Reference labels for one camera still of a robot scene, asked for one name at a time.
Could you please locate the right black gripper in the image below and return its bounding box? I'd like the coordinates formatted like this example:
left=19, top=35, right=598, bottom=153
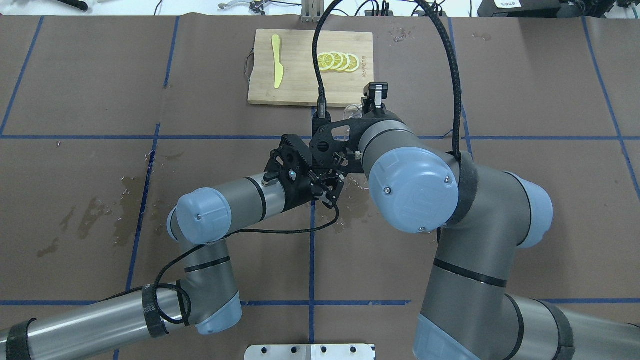
left=362, top=82, right=389, bottom=117

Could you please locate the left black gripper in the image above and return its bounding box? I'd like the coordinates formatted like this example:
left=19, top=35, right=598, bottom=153
left=278, top=162, right=350, bottom=213

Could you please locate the clear glass measuring cup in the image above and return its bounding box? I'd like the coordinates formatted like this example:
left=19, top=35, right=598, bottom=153
left=342, top=104, right=362, bottom=120

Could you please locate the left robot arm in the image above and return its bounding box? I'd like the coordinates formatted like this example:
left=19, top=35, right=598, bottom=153
left=1, top=160, right=311, bottom=360

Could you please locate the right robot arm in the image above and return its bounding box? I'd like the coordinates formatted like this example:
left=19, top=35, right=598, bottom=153
left=358, top=83, right=639, bottom=360

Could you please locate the lemon slice top rightmost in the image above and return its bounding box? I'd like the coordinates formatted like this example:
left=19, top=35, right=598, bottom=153
left=317, top=52, right=336, bottom=72

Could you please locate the bamboo cutting board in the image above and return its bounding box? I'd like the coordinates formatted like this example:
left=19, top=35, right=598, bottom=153
left=247, top=29, right=375, bottom=107

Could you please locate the yellow plastic knife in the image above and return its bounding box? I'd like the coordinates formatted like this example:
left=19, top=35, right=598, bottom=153
left=270, top=34, right=285, bottom=90

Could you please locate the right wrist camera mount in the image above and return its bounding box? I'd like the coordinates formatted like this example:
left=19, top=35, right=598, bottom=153
left=310, top=116, right=374, bottom=174

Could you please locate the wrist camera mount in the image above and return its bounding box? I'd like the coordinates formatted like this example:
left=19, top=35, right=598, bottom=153
left=262, top=134, right=313, bottom=185
left=310, top=116, right=374, bottom=174

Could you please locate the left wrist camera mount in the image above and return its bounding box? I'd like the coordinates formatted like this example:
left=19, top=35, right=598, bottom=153
left=262, top=134, right=313, bottom=185

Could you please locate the black right camera cable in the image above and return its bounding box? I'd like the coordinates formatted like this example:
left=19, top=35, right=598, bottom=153
left=312, top=0, right=463, bottom=161

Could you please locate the aluminium frame post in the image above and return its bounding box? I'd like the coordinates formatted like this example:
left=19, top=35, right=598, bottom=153
left=301, top=0, right=325, bottom=23

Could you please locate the metal cutting board handle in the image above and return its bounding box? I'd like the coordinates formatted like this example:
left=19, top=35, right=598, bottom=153
left=243, top=48, right=255, bottom=84

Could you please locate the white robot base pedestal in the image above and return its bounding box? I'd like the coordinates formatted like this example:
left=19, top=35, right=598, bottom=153
left=244, top=343, right=377, bottom=360

